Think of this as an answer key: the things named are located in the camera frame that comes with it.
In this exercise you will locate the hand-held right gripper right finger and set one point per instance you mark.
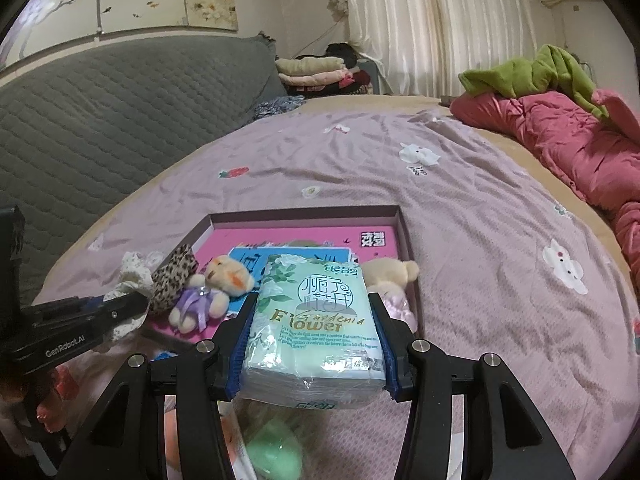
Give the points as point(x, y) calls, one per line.
point(392, 370)

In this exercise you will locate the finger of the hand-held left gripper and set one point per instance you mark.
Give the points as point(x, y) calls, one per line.
point(122, 315)
point(95, 303)

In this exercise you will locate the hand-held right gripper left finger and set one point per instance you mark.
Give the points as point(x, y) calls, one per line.
point(240, 360)

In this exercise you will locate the cream lace cloth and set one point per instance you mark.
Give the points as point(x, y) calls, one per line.
point(135, 270)

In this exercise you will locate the leopard print scrunchie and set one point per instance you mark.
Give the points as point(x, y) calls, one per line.
point(170, 280)

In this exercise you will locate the floral print tissue packet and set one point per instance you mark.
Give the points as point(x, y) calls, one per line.
point(315, 320)

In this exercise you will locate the teddy bear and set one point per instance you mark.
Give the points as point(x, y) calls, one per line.
point(225, 275)
point(387, 270)

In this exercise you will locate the shallow purple cardboard box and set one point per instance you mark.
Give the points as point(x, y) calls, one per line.
point(300, 216)

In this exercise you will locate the green soft item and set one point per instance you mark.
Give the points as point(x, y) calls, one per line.
point(275, 447)

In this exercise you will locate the pink cloth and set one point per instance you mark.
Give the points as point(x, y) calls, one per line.
point(60, 395)

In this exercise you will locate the pink children's book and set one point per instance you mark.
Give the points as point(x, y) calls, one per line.
point(310, 240)

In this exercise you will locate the pink printed bedsheet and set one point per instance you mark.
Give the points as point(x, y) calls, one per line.
point(475, 235)

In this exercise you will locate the grey quilted headboard cover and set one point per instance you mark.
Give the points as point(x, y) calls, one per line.
point(125, 110)

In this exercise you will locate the dark floral cloth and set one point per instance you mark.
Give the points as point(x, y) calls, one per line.
point(277, 106)

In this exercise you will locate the pink quilt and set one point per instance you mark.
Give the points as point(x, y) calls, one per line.
point(575, 150)

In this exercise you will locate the stack of folded clothes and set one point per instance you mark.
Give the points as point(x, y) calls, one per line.
point(315, 72)

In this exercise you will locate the green fleece blanket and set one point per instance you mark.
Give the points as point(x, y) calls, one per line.
point(530, 72)

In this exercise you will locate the cream pleated curtain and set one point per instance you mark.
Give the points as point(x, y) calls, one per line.
point(440, 20)

